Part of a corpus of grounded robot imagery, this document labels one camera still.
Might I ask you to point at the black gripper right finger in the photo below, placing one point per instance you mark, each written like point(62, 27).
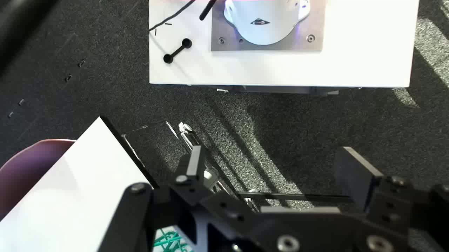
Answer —
point(360, 177)

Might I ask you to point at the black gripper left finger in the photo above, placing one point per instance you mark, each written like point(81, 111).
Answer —
point(192, 168)

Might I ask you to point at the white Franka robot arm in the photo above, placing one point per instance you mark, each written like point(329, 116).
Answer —
point(267, 18)

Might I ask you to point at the green plastic hanger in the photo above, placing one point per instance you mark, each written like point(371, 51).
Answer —
point(170, 240)

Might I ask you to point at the black dumbbell shaped knob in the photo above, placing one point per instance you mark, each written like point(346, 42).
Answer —
point(178, 51)

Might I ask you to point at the white rectangular table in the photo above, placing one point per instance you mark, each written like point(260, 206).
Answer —
point(71, 196)

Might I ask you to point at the white robot mounting table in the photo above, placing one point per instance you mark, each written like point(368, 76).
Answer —
point(366, 46)

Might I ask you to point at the short black rod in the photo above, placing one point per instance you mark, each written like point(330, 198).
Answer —
point(207, 9)

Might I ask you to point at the purple chair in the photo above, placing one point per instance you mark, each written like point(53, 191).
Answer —
point(29, 168)

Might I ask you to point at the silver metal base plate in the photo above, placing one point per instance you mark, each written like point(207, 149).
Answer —
point(220, 42)

